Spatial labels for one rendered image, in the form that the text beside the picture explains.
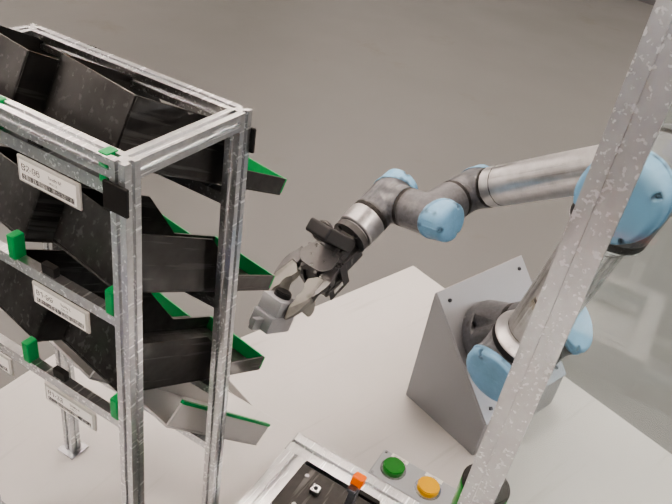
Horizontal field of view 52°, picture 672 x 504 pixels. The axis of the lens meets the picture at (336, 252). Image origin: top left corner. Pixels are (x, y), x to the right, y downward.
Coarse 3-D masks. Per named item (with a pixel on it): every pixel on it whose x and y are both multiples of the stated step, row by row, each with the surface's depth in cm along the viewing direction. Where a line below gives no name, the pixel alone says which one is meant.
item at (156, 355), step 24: (144, 312) 102; (72, 336) 91; (96, 336) 88; (144, 336) 103; (168, 336) 106; (192, 336) 110; (96, 360) 88; (144, 360) 86; (168, 360) 90; (192, 360) 94; (240, 360) 104; (144, 384) 88; (168, 384) 93
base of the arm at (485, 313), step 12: (492, 300) 143; (468, 312) 142; (480, 312) 139; (492, 312) 138; (468, 324) 140; (480, 324) 139; (492, 324) 136; (468, 336) 139; (480, 336) 137; (468, 348) 139
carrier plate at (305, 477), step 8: (304, 464) 122; (296, 472) 121; (304, 472) 121; (312, 472) 121; (296, 480) 119; (304, 480) 120; (312, 480) 120; (320, 480) 120; (328, 480) 120; (288, 488) 118; (296, 488) 118; (304, 488) 118; (328, 488) 119; (336, 488) 119; (344, 488) 119; (280, 496) 116; (288, 496) 116; (296, 496) 117; (304, 496) 117; (312, 496) 117; (320, 496) 117; (328, 496) 118; (336, 496) 118; (344, 496) 118
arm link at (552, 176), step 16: (528, 160) 118; (544, 160) 115; (560, 160) 112; (576, 160) 110; (592, 160) 107; (464, 176) 128; (480, 176) 125; (496, 176) 122; (512, 176) 119; (528, 176) 116; (544, 176) 114; (560, 176) 112; (576, 176) 110; (480, 192) 125; (496, 192) 122; (512, 192) 120; (528, 192) 118; (544, 192) 115; (560, 192) 114; (480, 208) 129
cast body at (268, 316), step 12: (276, 288) 117; (264, 300) 116; (276, 300) 115; (288, 300) 117; (252, 312) 116; (264, 312) 115; (276, 312) 115; (252, 324) 114; (264, 324) 115; (276, 324) 116; (288, 324) 119
